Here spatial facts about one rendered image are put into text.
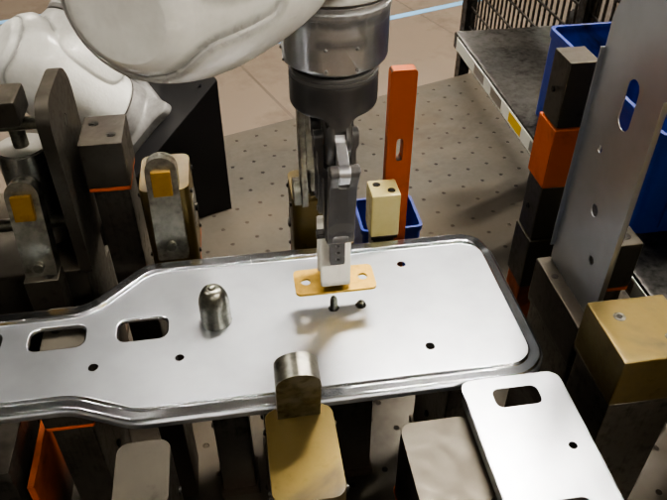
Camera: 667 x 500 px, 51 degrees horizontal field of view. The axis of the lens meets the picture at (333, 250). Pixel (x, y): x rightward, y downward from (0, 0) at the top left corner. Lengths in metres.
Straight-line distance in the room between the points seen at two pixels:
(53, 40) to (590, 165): 0.89
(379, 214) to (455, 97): 1.05
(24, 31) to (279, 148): 0.60
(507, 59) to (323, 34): 0.75
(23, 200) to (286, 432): 0.40
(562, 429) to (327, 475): 0.23
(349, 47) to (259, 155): 1.05
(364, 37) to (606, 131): 0.28
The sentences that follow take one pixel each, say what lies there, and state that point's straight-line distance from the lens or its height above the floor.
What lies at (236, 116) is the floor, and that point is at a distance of 3.22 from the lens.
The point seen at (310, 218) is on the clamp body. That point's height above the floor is 1.03.
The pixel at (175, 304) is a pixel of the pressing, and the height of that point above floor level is 1.00.
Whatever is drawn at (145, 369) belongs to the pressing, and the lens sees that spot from 0.72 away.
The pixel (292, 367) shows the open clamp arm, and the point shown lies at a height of 1.12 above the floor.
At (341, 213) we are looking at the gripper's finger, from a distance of 0.61.
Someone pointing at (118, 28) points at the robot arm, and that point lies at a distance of 0.36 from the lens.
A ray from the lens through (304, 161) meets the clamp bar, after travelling 0.80.
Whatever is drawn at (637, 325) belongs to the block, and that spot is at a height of 1.06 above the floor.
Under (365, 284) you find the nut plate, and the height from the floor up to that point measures 1.04.
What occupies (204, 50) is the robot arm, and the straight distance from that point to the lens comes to 0.36.
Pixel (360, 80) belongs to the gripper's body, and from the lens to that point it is 0.57.
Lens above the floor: 1.53
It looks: 40 degrees down
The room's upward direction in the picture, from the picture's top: straight up
